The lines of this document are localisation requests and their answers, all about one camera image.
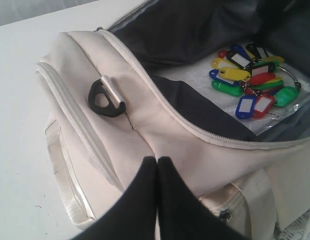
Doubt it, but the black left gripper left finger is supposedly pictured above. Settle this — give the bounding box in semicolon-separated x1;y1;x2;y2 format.
74;156;157;240

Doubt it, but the white printed paper tag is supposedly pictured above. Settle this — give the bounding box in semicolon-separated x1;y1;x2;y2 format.
280;214;310;240

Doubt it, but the colourful key tag bunch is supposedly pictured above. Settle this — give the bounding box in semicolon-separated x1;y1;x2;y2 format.
208;42;302;120

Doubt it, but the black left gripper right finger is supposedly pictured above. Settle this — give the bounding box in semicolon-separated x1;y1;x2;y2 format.
157;156;246;240

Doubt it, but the cream fabric duffel bag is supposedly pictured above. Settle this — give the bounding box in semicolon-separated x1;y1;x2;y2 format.
36;0;310;240

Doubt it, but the clear plastic document sleeve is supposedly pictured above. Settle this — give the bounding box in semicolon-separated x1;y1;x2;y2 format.
151;54;310;142

